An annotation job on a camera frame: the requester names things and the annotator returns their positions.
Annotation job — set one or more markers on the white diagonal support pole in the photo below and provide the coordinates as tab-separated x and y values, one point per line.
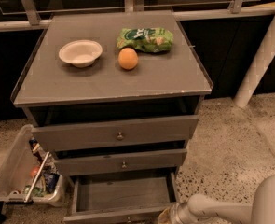
259	66

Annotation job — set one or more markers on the grey bottom drawer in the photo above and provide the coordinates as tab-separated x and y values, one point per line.
135	197

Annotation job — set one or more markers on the grey drawer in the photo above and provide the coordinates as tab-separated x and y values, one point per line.
74	127
135	197
122	159

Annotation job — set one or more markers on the orange fruit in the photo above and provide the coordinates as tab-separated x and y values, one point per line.
128	58

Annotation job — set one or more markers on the grey drawer cabinet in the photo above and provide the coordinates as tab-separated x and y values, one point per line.
47	82

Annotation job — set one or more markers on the grey middle drawer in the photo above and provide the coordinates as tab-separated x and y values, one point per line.
122	159

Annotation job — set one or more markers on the white paper bowl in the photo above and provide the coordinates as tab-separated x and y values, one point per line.
81	53

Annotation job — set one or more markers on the grey top drawer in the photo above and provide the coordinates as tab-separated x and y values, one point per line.
74	127

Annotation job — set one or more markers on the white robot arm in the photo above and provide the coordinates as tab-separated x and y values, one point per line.
200	208

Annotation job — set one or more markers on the green chip bag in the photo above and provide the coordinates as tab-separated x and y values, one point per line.
149	40

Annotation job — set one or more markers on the clear plastic storage bin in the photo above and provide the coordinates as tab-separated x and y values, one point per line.
15	171

